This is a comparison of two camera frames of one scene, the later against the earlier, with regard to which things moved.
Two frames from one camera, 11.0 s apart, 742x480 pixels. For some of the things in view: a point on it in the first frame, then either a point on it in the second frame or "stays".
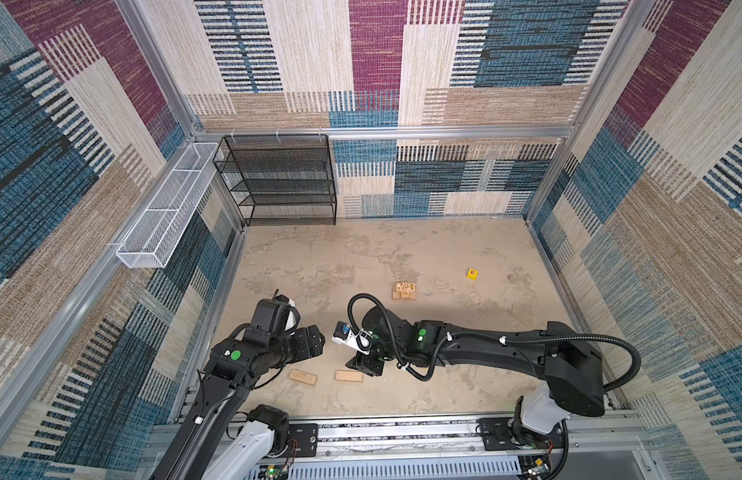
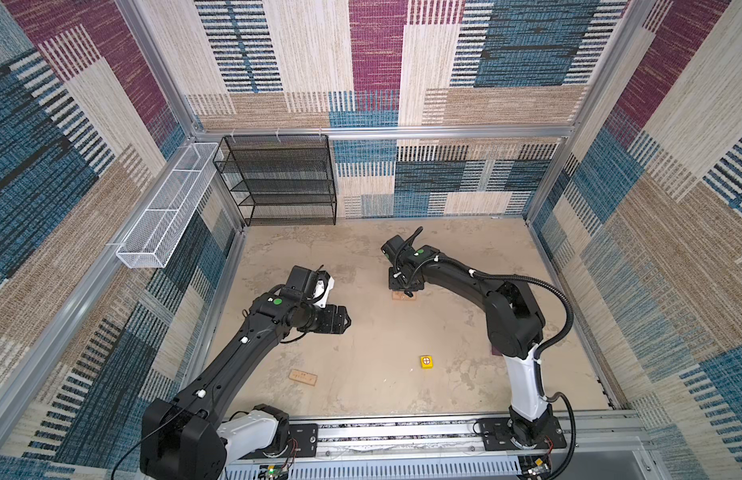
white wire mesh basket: x=152 y=240 stays
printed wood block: x=303 y=377 stays
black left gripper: x=304 y=349 to x=331 y=324
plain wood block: x=404 y=295 stays
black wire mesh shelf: x=279 y=180 stays
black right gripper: x=364 y=364 to x=393 y=284
